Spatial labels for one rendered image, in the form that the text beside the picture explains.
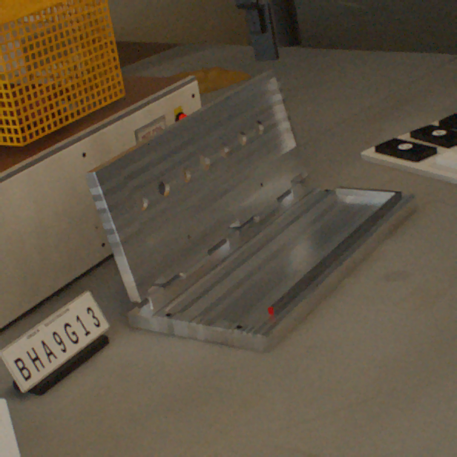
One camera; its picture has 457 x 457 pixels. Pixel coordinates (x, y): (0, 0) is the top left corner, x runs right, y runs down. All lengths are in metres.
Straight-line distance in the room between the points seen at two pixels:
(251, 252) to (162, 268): 0.16
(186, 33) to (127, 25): 0.31
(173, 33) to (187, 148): 2.55
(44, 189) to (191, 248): 0.22
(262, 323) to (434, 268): 0.26
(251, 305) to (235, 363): 0.11
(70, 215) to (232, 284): 0.26
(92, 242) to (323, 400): 0.52
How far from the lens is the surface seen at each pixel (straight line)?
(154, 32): 3.87
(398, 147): 1.76
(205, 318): 1.27
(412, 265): 1.39
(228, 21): 4.18
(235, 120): 1.50
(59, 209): 1.44
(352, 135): 1.92
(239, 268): 1.39
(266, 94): 1.58
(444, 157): 1.69
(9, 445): 0.98
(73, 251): 1.47
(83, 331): 1.29
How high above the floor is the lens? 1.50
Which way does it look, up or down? 23 degrees down
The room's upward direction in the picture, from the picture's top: 9 degrees counter-clockwise
